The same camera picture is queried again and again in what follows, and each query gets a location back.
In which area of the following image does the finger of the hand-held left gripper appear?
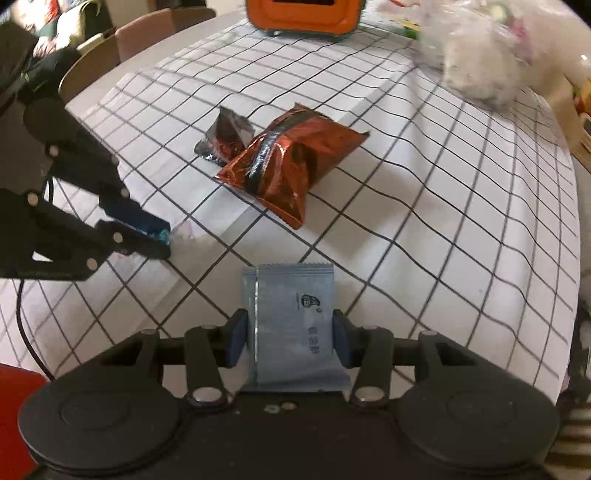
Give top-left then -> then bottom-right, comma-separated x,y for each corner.
0,189 -> 171,280
25,97 -> 171,241

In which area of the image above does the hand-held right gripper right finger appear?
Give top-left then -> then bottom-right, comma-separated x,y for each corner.
332,308 -> 481,409

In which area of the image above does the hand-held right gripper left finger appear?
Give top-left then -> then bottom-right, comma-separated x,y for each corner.
99,308 -> 249,411

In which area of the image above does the small white snack packet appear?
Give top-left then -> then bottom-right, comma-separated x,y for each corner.
164,222 -> 204,252

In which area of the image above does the light blue snack packet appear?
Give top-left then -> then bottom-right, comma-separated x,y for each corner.
242,261 -> 352,393

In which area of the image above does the wooden chair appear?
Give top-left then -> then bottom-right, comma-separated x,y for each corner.
60,34 -> 121,104
171,6 -> 218,33

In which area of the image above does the dark foil snack packet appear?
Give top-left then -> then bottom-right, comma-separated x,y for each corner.
194,106 -> 254,167

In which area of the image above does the white checked tablecloth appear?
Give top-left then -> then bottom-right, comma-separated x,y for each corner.
0,9 -> 583,407

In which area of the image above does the pink padded chair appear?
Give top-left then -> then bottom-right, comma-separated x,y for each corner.
115,9 -> 178,63

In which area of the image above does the brown orange snack bag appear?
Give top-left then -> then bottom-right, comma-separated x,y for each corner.
215,102 -> 370,229

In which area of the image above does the striped cloth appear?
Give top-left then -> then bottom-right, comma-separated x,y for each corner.
549,406 -> 591,480

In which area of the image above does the orange appliance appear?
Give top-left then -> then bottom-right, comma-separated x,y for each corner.
245,0 -> 368,42

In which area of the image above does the white plastic bag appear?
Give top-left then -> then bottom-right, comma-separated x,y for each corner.
416,0 -> 550,109

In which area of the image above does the black cable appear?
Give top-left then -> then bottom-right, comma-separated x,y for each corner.
16,175 -> 56,384

